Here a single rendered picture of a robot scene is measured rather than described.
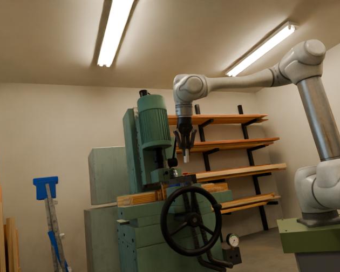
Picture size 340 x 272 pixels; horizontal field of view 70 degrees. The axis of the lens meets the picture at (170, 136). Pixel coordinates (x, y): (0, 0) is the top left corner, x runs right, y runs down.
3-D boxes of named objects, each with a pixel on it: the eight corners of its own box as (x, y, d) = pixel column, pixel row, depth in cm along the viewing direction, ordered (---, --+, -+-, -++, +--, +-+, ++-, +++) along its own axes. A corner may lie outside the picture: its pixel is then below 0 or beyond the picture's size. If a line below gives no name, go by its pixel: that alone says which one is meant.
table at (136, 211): (128, 222, 103) (127, 207, 104) (117, 218, 131) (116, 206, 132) (244, 200, 125) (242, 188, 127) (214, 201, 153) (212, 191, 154)
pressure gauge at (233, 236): (231, 252, 119) (228, 235, 121) (226, 251, 122) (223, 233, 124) (241, 249, 121) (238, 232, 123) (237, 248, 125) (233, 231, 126)
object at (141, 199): (129, 204, 129) (129, 197, 130) (129, 204, 131) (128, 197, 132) (228, 189, 152) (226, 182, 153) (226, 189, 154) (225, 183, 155)
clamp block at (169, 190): (176, 206, 112) (174, 186, 114) (167, 205, 124) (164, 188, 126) (204, 201, 118) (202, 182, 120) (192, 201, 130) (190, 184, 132)
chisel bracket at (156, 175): (158, 184, 133) (156, 169, 135) (151, 185, 146) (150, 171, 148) (171, 182, 136) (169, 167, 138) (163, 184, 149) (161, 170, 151)
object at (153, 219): (138, 227, 113) (137, 218, 114) (129, 224, 132) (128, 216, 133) (212, 212, 128) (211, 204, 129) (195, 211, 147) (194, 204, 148)
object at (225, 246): (229, 266, 119) (226, 249, 121) (216, 261, 131) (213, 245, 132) (243, 263, 123) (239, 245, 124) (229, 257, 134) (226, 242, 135)
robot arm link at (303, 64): (349, 204, 112) (396, 208, 90) (317, 211, 110) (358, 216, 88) (300, 55, 128) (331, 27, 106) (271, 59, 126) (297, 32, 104)
